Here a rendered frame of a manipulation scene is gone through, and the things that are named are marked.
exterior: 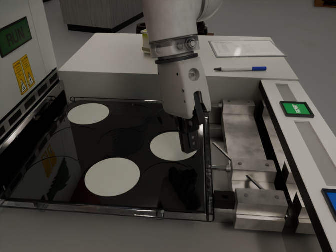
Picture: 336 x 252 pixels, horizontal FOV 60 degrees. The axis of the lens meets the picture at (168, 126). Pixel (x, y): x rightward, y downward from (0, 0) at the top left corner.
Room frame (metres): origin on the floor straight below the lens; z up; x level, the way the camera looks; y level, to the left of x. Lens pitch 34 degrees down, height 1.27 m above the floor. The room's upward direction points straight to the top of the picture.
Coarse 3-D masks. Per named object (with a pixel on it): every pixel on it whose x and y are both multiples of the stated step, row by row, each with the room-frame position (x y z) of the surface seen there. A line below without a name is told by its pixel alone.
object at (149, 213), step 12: (0, 204) 0.33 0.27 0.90; (12, 204) 0.32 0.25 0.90; (24, 204) 0.32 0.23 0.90; (36, 204) 0.32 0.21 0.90; (48, 204) 0.32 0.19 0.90; (60, 204) 0.32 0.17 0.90; (72, 204) 0.32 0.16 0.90; (84, 204) 0.32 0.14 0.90; (132, 216) 0.31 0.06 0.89; (144, 216) 0.30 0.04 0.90; (156, 216) 0.30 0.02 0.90; (168, 216) 0.30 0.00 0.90; (180, 216) 0.30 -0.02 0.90; (192, 216) 0.30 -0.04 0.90; (204, 216) 0.30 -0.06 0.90
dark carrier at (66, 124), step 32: (64, 128) 0.55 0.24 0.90; (96, 128) 0.55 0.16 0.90; (128, 128) 0.55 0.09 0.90; (160, 128) 0.55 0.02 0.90; (32, 160) 0.44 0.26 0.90; (64, 160) 0.44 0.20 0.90; (96, 160) 0.44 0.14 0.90; (160, 160) 0.44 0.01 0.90; (192, 160) 0.44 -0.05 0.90; (32, 192) 0.35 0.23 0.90; (64, 192) 0.35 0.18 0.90; (128, 192) 0.35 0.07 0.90; (160, 192) 0.35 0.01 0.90; (192, 192) 0.35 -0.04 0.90
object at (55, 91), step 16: (48, 96) 0.63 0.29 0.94; (64, 96) 0.71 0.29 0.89; (32, 112) 0.55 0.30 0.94; (16, 128) 0.49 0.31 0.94; (48, 128) 0.59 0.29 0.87; (0, 144) 0.43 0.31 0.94; (32, 144) 0.52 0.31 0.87; (0, 160) 0.41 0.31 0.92; (16, 160) 0.47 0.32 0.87; (0, 192) 0.38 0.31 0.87
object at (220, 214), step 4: (216, 208) 0.36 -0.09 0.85; (216, 212) 0.35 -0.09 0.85; (220, 212) 0.35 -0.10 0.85; (224, 212) 0.35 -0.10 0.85; (228, 212) 0.35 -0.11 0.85; (216, 216) 0.35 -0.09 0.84; (220, 216) 0.35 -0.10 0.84; (224, 216) 0.35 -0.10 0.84; (228, 216) 0.35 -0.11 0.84; (232, 216) 0.35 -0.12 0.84; (216, 220) 0.35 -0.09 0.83; (220, 220) 0.35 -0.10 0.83; (224, 220) 0.35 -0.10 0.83; (228, 220) 0.35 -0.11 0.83; (232, 220) 0.35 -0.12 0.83
